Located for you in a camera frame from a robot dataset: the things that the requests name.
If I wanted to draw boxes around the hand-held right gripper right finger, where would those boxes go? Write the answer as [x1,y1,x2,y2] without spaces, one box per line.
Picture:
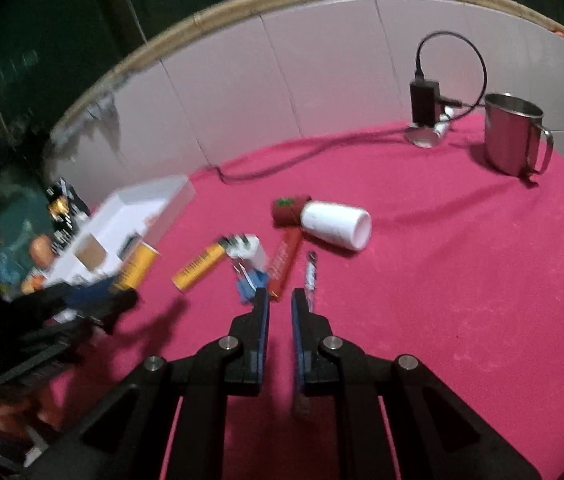
[291,287,542,480]

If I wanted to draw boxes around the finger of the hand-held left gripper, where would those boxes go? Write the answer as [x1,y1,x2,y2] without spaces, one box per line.
[12,275,118,316]
[62,290,140,335]

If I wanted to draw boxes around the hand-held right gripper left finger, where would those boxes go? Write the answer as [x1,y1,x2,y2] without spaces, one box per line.
[27,287,270,480]

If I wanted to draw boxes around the yellow bottle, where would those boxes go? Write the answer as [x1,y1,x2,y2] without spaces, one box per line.
[112,241,161,292]

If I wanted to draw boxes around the red rectangular lighter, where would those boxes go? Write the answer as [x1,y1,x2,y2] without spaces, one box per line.
[266,230,305,300]

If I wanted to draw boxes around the white cardboard box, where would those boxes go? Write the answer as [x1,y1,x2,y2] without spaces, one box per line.
[44,174,197,293]

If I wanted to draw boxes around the small red cylinder green label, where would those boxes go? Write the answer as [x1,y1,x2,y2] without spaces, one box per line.
[271,193,313,229]

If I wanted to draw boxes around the orange round object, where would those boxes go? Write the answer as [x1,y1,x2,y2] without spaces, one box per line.
[22,234,60,293]

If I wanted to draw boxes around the small silver blue tool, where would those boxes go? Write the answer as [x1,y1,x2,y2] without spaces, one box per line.
[304,251,319,311]

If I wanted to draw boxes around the white and blue small object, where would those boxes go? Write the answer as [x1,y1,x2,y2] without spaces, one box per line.
[218,232,269,307]

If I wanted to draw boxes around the black gold printed box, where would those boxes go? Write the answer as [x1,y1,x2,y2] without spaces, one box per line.
[46,176,94,256]

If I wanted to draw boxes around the yellow lighter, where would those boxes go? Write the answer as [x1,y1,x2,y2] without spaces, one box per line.
[171,241,227,294]

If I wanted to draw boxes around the printed floor mat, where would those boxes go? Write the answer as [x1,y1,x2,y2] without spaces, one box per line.
[0,160,58,291]

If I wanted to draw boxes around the white cylindrical container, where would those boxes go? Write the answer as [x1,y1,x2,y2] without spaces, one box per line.
[300,200,373,252]

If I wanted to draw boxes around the pink tablecloth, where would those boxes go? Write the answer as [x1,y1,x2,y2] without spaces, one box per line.
[37,112,564,480]

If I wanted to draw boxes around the white power strip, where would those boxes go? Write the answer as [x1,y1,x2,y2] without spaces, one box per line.
[406,112,455,149]

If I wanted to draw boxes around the black charger adapter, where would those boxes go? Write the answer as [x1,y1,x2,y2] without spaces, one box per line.
[409,80,441,126]

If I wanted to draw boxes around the stainless steel mug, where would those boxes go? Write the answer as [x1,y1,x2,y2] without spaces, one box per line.
[483,92,555,178]

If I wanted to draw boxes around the black looped charger cable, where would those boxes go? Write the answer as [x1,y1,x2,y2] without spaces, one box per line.
[414,31,488,118]

